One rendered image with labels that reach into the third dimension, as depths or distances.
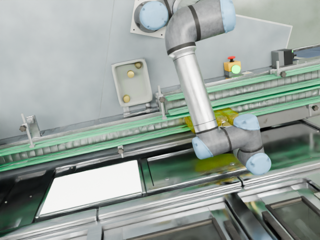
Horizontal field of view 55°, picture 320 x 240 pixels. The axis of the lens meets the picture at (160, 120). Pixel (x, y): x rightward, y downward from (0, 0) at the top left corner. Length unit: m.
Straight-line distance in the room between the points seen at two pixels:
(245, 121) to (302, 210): 0.35
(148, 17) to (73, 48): 0.46
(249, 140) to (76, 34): 1.03
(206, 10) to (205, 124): 0.35
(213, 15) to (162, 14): 0.42
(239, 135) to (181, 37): 0.35
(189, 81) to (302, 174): 0.59
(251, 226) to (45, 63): 1.22
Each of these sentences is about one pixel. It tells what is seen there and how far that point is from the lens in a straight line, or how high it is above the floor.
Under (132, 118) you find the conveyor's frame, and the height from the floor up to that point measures 0.88.
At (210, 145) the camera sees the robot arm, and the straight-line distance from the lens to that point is 0.97.
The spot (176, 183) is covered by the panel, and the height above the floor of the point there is 1.31.
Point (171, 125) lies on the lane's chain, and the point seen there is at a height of 0.88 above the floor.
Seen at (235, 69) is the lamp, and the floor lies 0.85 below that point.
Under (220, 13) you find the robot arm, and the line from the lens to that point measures 1.01.
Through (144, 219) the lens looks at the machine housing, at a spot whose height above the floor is 1.43.
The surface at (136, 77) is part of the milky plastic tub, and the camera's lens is 1.63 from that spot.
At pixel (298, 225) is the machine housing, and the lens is 1.07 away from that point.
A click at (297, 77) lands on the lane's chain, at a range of 1.79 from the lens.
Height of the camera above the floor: 2.38
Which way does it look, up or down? 72 degrees down
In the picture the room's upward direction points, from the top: 153 degrees clockwise
